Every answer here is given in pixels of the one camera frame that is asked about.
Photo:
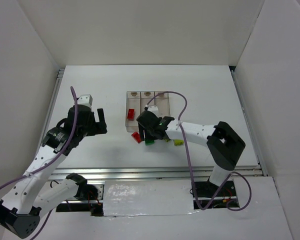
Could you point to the small red lego brick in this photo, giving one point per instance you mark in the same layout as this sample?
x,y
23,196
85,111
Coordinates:
x,y
131,114

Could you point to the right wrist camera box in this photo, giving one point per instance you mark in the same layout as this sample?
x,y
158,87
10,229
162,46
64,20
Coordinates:
x,y
153,109

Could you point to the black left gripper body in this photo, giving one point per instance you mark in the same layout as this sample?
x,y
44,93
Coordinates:
x,y
98,127

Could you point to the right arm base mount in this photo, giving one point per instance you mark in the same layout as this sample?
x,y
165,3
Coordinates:
x,y
203,191

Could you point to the right side aluminium rail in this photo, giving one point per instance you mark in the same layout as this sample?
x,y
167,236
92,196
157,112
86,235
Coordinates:
x,y
255,145

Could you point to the lime curved lego brick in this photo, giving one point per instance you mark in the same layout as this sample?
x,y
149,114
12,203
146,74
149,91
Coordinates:
x,y
178,142

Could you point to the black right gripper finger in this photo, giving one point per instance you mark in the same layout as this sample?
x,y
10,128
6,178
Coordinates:
x,y
149,137
141,131

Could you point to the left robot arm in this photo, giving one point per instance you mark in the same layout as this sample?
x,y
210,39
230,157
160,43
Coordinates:
x,y
22,208

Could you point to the left side aluminium rail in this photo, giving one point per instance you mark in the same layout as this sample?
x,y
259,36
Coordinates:
x,y
52,102

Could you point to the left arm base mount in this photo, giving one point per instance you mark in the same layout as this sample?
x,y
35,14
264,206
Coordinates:
x,y
87,198

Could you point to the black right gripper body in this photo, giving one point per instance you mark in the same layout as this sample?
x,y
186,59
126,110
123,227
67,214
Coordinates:
x,y
145,124

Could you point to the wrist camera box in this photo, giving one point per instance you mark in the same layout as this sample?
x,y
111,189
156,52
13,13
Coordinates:
x,y
85,100
153,109

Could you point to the left clear plastic bin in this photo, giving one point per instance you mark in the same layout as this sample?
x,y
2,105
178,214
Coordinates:
x,y
132,101

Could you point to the aluminium table edge rail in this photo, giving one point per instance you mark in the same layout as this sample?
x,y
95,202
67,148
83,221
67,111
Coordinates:
x,y
148,173

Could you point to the red square lego brick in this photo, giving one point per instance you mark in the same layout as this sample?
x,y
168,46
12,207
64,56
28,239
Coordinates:
x,y
136,136

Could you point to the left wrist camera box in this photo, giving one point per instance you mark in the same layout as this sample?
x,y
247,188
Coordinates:
x,y
85,100

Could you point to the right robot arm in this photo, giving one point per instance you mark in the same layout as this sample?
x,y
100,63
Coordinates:
x,y
224,144

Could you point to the green lego brick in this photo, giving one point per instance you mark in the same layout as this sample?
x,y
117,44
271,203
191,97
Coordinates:
x,y
149,142

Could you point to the white foil cover sheet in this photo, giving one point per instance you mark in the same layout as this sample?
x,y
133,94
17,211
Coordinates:
x,y
147,198

